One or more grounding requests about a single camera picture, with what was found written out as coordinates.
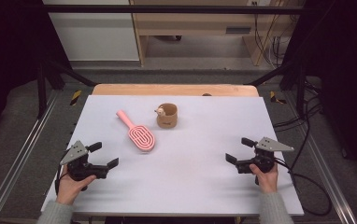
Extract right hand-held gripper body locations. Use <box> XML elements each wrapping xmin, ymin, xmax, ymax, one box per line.
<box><xmin>236</xmin><ymin>136</ymin><xmax>295</xmax><ymax>175</ymax></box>

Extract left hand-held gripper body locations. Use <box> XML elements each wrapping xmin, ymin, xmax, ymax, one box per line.
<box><xmin>59</xmin><ymin>140</ymin><xmax>109</xmax><ymax>182</ymax></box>

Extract pink hairbrush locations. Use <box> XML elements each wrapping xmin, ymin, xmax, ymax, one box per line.
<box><xmin>116</xmin><ymin>109</ymin><xmax>156</xmax><ymax>153</ymax></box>

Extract tan holder with bear figure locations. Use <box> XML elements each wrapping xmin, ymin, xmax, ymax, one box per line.
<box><xmin>154</xmin><ymin>103</ymin><xmax>179</xmax><ymax>129</ymax></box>

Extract person's right hand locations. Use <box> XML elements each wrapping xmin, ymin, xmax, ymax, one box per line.
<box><xmin>249</xmin><ymin>163</ymin><xmax>278</xmax><ymax>194</ymax></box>

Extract person's left hand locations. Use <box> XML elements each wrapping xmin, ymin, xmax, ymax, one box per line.
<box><xmin>55</xmin><ymin>166</ymin><xmax>97</xmax><ymax>206</ymax></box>

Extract yellow black hazard tape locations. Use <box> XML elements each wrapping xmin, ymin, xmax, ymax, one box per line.
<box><xmin>69</xmin><ymin>90</ymin><xmax>83</xmax><ymax>106</ymax></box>
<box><xmin>269</xmin><ymin>91</ymin><xmax>288</xmax><ymax>105</ymax></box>

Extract wooden table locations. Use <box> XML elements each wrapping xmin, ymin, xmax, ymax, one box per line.
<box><xmin>92</xmin><ymin>83</ymin><xmax>260</xmax><ymax>97</ymax></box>

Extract white cabinet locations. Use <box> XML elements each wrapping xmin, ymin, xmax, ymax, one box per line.
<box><xmin>42</xmin><ymin>0</ymin><xmax>140</xmax><ymax>62</ymax></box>

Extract black curtain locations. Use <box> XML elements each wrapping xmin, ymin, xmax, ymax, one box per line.
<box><xmin>280</xmin><ymin>0</ymin><xmax>357</xmax><ymax>181</ymax></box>
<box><xmin>0</xmin><ymin>0</ymin><xmax>72</xmax><ymax>147</ymax></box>

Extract light wooden desk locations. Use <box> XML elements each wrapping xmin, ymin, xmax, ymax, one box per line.
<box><xmin>129</xmin><ymin>0</ymin><xmax>306</xmax><ymax>67</ymax></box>

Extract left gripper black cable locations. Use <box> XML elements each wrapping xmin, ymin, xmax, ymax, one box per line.
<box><xmin>54</xmin><ymin>148</ymin><xmax>72</xmax><ymax>196</ymax></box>

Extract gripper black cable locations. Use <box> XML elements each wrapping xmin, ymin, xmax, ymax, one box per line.
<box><xmin>54</xmin><ymin>148</ymin><xmax>72</xmax><ymax>196</ymax></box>
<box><xmin>274</xmin><ymin>157</ymin><xmax>333</xmax><ymax>217</ymax></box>

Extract black floor cables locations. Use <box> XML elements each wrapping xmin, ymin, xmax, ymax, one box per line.
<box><xmin>273</xmin><ymin>78</ymin><xmax>324</xmax><ymax>171</ymax></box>

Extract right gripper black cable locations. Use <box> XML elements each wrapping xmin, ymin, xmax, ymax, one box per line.
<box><xmin>274</xmin><ymin>157</ymin><xmax>333</xmax><ymax>217</ymax></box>

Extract aluminium rail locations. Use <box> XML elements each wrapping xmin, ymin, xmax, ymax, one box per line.
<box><xmin>282</xmin><ymin>92</ymin><xmax>357</xmax><ymax>224</ymax></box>
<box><xmin>0</xmin><ymin>92</ymin><xmax>60</xmax><ymax>224</ymax></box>

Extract black frame stand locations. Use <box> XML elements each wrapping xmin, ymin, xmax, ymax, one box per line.
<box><xmin>244</xmin><ymin>58</ymin><xmax>307</xmax><ymax>119</ymax></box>
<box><xmin>36</xmin><ymin>58</ymin><xmax>97</xmax><ymax>119</ymax></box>

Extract cables under desk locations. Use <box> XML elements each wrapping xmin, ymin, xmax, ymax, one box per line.
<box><xmin>252</xmin><ymin>12</ymin><xmax>296</xmax><ymax>69</ymax></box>

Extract black frame crossbar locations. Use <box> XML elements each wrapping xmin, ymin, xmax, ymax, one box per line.
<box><xmin>41</xmin><ymin>4</ymin><xmax>307</xmax><ymax>15</ymax></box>

